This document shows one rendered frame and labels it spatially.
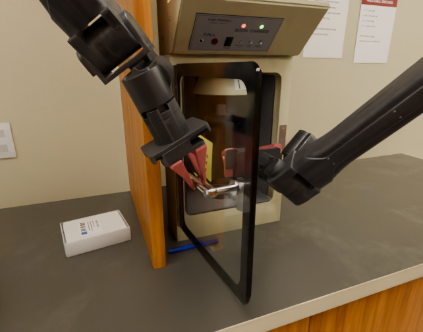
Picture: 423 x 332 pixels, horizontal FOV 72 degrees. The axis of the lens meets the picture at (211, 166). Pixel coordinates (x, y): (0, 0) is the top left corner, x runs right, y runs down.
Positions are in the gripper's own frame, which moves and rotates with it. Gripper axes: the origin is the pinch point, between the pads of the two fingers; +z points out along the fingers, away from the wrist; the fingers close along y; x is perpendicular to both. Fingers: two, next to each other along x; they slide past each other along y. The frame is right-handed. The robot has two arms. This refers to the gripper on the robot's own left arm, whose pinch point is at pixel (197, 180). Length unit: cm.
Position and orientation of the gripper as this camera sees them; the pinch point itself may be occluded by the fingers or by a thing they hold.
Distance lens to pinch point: 49.8
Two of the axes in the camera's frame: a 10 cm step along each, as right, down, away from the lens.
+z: 3.8, 8.0, 4.6
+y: -8.1, 5.3, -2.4
